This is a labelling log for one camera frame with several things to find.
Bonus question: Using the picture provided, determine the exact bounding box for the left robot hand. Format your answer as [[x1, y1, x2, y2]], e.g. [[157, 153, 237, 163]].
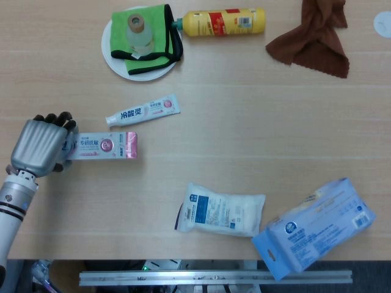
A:
[[10, 111, 79, 178]]

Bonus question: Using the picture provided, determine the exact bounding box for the white pink toothpaste box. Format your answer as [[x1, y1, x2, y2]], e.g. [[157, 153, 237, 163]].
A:
[[63, 131, 142, 161]]

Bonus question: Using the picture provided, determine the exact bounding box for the white toothpaste tube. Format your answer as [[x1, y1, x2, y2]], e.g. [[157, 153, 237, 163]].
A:
[[104, 93, 181, 128]]

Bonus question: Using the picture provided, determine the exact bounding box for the white round plate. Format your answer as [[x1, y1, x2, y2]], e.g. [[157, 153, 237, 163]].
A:
[[101, 5, 183, 82]]

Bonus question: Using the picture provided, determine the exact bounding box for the green cloth with black trim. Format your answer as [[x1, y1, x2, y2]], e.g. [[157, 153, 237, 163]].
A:
[[110, 4, 185, 76]]

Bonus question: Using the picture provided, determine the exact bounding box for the clear bottle with wooden cap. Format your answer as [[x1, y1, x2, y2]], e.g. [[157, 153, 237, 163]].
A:
[[126, 13, 156, 56]]

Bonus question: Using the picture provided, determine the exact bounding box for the white cotton pad pack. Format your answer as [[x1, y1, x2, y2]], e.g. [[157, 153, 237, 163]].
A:
[[174, 181, 266, 237]]

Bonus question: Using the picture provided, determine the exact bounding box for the yellow bottle with green cap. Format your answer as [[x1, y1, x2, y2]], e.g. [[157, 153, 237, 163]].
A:
[[172, 7, 266, 38]]

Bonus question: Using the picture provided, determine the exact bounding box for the blue wipes package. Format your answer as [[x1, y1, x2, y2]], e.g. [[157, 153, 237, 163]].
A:
[[250, 176, 377, 281]]

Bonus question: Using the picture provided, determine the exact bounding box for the brown cloth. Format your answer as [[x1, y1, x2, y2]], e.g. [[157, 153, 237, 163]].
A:
[[265, 0, 350, 79]]

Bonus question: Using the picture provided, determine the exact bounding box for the aluminium rail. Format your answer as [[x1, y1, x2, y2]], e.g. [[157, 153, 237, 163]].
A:
[[78, 269, 353, 287]]

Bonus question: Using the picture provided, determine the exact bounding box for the white round cable grommet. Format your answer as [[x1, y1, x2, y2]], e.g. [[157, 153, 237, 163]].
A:
[[373, 10, 391, 39]]

